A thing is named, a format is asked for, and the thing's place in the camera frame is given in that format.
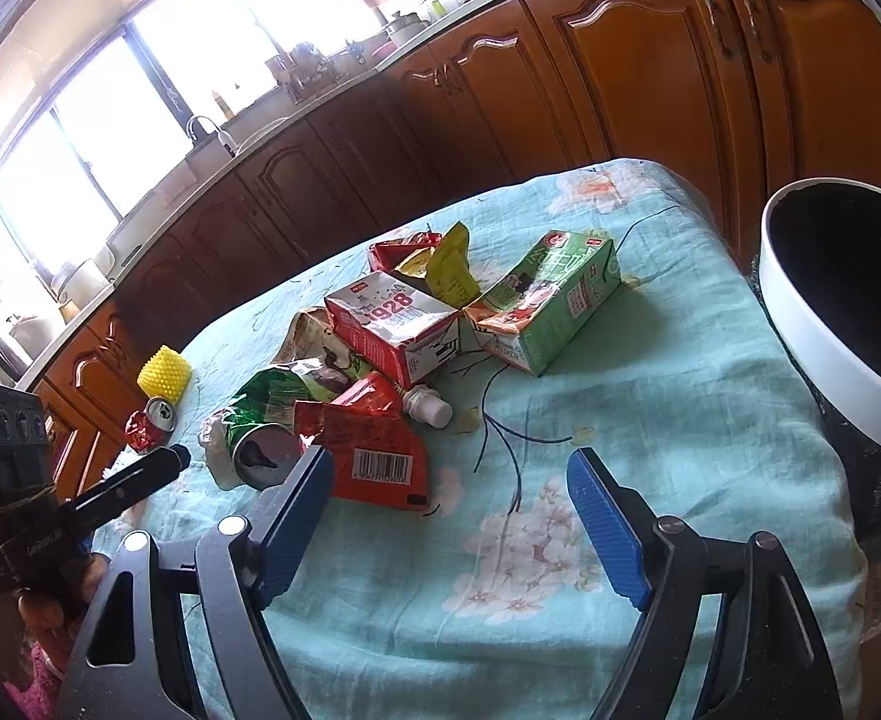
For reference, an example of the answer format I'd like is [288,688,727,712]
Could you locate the metal kitchen faucet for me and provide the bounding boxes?
[185,115,237,158]

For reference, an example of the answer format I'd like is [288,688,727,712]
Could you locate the crushed red can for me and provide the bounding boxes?
[124,396,181,455]

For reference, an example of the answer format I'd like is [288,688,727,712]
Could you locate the red snack wrapper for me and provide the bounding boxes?
[369,234,441,275]

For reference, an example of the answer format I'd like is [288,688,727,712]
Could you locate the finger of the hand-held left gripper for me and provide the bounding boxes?
[58,444,193,535]

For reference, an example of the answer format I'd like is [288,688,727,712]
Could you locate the yellow snack wrapper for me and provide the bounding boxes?
[397,222,480,308]

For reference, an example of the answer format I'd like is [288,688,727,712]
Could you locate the beige wrapper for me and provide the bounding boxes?
[271,307,351,368]

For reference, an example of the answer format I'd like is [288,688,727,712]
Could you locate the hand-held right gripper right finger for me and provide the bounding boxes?
[566,446,838,720]

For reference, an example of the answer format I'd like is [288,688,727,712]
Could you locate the green drink carton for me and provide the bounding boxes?
[462,229,623,377]

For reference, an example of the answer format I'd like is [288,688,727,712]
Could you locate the dish rack with utensils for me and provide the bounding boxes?
[271,41,336,102]

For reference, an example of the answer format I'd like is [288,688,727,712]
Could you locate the metal cabinet door handle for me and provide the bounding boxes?
[744,0,775,65]
[706,0,735,59]

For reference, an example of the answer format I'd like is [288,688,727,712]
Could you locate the red barcode carton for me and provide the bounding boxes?
[292,373,430,512]

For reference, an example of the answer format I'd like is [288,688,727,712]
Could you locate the person's left hand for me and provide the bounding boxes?
[19,551,109,668]

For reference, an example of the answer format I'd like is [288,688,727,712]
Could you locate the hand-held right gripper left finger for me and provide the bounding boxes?
[58,446,336,720]

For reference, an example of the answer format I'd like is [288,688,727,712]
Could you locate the light green floral tablecloth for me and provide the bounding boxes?
[91,157,868,720]

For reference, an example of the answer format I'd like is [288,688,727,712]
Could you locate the white-rimmed trash bin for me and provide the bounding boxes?
[755,176,881,541]

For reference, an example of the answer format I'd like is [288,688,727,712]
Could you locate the light stone countertop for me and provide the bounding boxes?
[13,0,711,391]

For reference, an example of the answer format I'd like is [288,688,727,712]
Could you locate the crushed green can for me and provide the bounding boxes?
[199,360,381,492]

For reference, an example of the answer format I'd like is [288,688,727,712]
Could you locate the small white plastic bottle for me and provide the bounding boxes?
[401,384,454,430]

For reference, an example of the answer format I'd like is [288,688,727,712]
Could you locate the white lidded pot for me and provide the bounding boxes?
[384,11,430,46]

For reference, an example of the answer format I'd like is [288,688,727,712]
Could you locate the white rice cooker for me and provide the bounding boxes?
[50,259,112,305]

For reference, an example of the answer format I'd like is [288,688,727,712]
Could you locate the red and white carton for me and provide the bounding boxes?
[324,275,462,391]

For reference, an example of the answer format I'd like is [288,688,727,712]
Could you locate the kitchen window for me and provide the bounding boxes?
[0,0,381,241]

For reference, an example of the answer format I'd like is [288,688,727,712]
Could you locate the yellow spiky ball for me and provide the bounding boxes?
[137,345,190,400]

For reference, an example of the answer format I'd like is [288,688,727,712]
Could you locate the brown wooden kitchen cabinets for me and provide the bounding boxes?
[31,0,881,503]

